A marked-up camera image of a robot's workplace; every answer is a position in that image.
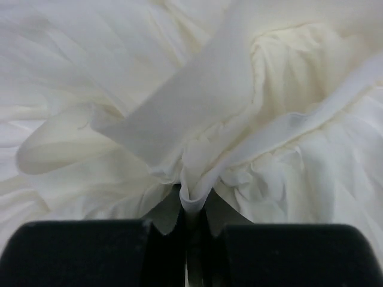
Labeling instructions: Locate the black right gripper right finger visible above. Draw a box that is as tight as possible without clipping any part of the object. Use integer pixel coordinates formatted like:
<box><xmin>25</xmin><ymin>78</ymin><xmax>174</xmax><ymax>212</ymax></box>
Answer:
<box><xmin>199</xmin><ymin>211</ymin><xmax>382</xmax><ymax>286</ymax></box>

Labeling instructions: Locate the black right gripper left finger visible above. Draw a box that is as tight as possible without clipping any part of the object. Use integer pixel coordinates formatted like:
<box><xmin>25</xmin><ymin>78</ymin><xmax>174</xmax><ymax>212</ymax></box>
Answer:
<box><xmin>1</xmin><ymin>219</ymin><xmax>185</xmax><ymax>286</ymax></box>

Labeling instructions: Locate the white skirt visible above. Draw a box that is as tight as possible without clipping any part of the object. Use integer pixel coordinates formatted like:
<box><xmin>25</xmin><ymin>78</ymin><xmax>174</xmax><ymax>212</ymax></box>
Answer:
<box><xmin>0</xmin><ymin>0</ymin><xmax>383</xmax><ymax>240</ymax></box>

